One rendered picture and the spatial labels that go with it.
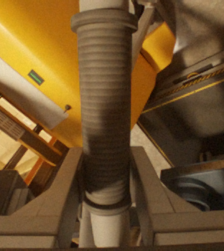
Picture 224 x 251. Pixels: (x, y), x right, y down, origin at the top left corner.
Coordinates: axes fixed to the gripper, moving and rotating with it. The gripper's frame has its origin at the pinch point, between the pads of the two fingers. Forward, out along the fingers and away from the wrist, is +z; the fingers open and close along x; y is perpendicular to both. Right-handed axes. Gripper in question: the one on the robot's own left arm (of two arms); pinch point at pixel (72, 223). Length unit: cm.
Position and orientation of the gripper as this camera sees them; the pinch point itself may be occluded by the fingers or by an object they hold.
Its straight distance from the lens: 25.9
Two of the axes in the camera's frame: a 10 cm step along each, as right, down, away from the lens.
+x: 0.2, 7.1, -7.1
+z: 10.0, -0.1, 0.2
